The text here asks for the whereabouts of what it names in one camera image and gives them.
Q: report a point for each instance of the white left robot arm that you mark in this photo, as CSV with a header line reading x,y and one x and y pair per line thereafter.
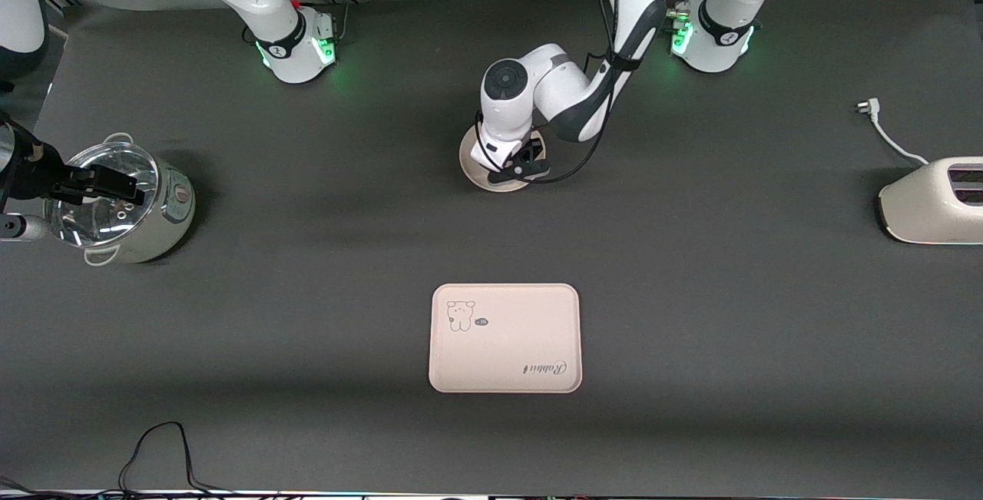
x,y
568,93

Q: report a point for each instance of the glass pot lid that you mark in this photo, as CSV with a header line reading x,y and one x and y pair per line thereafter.
x,y
100,227

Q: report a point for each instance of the steel pot with glass lid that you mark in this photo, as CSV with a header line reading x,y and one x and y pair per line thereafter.
x,y
173,212

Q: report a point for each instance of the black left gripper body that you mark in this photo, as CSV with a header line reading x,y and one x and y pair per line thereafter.
x,y
532,153

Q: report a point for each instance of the round beige plate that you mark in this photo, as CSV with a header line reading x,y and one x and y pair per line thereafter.
x,y
466,158

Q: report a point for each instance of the cream white toaster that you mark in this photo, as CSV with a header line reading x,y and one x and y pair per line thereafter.
x,y
921,208

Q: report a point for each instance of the beige rectangular tray bear print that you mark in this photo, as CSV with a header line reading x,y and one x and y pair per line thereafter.
x,y
507,346

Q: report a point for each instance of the dark grey table mat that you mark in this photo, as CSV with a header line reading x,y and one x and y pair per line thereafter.
x,y
307,331

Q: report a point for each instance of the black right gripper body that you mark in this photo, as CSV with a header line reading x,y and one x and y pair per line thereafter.
x,y
32,175

